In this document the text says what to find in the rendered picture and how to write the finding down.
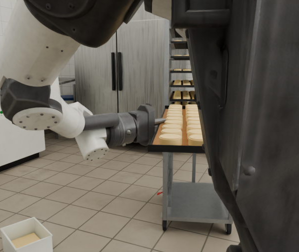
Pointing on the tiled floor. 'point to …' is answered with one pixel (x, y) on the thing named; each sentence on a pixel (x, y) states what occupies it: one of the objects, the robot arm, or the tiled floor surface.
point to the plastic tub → (26, 237)
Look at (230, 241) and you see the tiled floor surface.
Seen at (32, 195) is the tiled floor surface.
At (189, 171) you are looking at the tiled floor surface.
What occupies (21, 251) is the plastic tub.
